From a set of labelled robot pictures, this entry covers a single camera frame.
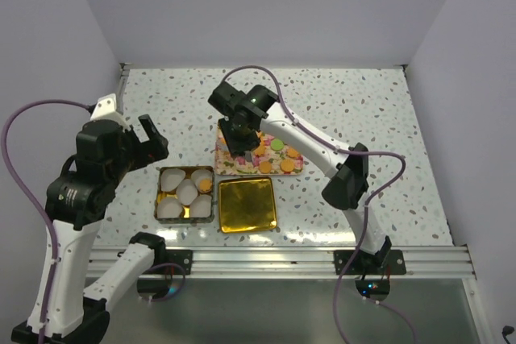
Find brown crumbly cookie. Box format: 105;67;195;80
254;146;266;157

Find cookie tin box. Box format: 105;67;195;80
154;166;214;225

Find gold tin lid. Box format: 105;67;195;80
218;177;278;234

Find metal tongs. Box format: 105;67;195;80
243;151;253;163

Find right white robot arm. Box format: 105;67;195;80
208;81;392;274

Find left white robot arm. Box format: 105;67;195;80
10;114;169;343

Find white paper cup top-left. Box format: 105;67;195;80
160;168;186;193

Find floral serving tray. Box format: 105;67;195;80
214;127;304;176

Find green macaron cookie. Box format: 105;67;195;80
270;139;285;151

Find white paper cup top-right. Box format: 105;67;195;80
191;169;213;194

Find white paper cup centre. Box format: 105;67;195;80
176;179;198;206

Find white paper cup bottom-left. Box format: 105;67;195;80
156;197;183;219

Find white paper cup bottom-right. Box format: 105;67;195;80
189;194;212;219

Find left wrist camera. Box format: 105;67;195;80
90;93;130;131

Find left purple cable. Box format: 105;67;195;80
1;98;96;337

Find purple cable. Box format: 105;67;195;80
220;64;416;344
1;98;96;337

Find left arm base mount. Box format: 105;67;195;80
144;249;194;277

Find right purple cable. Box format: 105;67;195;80
220;64;416;344

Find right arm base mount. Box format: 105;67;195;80
333;250;407;276

